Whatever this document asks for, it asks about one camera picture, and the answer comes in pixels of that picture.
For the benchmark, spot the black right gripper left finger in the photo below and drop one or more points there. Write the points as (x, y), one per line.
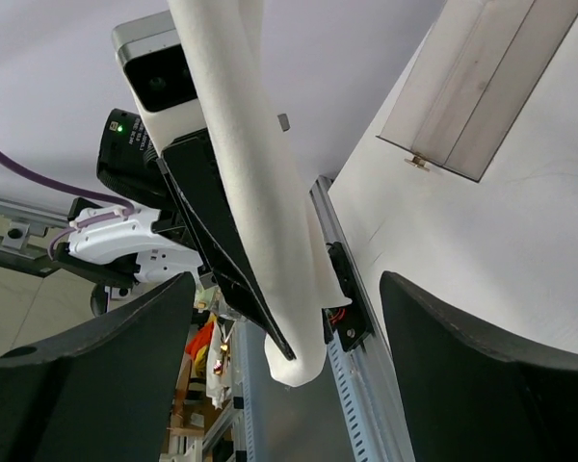
(102, 390)

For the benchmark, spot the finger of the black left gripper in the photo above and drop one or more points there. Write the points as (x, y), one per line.
(190, 171)

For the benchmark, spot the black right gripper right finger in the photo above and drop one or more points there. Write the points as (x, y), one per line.
(473, 391)

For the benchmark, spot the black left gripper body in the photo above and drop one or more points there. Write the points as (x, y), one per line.
(155, 235)

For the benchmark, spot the white paper napkin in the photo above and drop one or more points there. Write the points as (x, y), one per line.
(268, 199)

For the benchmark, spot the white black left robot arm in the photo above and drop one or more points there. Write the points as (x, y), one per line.
(77, 254)

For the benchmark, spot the gold knob on tray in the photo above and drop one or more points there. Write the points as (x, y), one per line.
(418, 161)

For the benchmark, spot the clear acrylic tray box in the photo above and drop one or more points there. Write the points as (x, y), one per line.
(471, 78)

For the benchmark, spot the aluminium front rail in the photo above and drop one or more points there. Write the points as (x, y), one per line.
(360, 331)

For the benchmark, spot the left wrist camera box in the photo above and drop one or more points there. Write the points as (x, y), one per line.
(149, 52)

